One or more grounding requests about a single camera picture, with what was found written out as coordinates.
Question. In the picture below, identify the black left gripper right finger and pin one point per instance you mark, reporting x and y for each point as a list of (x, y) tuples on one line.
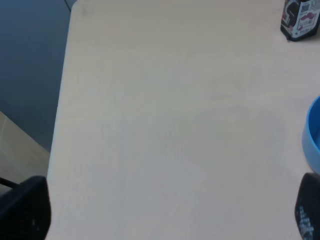
[(307, 207)]

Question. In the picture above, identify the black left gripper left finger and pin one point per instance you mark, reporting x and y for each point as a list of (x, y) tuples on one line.
[(25, 210)]

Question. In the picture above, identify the blue round bowl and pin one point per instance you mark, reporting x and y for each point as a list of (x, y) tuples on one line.
[(311, 136)]

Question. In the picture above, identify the black labelled small box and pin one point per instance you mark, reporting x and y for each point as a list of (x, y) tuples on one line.
[(300, 19)]

